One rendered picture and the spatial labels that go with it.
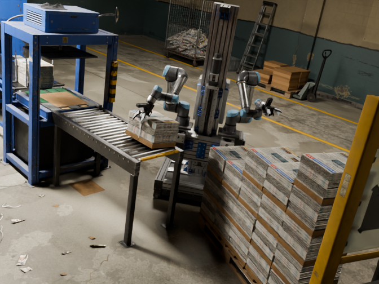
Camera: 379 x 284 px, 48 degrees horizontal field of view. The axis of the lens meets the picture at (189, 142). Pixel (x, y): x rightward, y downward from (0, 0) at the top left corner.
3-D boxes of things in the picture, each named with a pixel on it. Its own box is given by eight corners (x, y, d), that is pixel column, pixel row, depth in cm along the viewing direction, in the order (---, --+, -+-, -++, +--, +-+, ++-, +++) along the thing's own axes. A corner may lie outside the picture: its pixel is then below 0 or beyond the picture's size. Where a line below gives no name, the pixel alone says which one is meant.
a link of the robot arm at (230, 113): (223, 120, 438) (225, 108, 433) (234, 121, 443) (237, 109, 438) (227, 125, 428) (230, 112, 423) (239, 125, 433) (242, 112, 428)
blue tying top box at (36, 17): (98, 32, 446) (100, 13, 439) (44, 32, 405) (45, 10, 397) (75, 25, 474) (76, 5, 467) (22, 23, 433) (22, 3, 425)
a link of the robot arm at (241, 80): (237, 67, 412) (244, 114, 397) (247, 68, 416) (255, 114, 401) (232, 73, 423) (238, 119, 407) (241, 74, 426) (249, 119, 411)
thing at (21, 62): (53, 87, 501) (54, 65, 491) (29, 89, 480) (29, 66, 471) (38, 79, 524) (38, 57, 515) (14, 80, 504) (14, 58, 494)
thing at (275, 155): (285, 147, 351) (286, 146, 351) (307, 162, 328) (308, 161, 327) (247, 149, 336) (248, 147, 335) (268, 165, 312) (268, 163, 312)
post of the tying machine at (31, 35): (39, 184, 448) (42, 34, 391) (31, 186, 442) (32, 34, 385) (35, 181, 453) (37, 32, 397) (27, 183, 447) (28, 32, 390)
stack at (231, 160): (230, 219, 438) (245, 145, 408) (300, 298, 342) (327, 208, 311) (195, 223, 422) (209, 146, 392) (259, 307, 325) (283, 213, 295)
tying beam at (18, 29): (118, 44, 455) (118, 35, 451) (33, 45, 389) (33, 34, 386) (83, 32, 497) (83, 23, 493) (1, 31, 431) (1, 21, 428)
